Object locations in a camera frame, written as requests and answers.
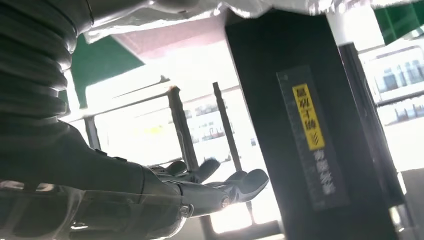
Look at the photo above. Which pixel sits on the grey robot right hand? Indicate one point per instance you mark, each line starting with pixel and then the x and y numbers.
pixel 82 185

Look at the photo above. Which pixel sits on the dark window frame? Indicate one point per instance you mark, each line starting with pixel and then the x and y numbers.
pixel 180 126

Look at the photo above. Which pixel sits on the black inbound scanner machine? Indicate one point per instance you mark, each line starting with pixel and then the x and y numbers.
pixel 265 132

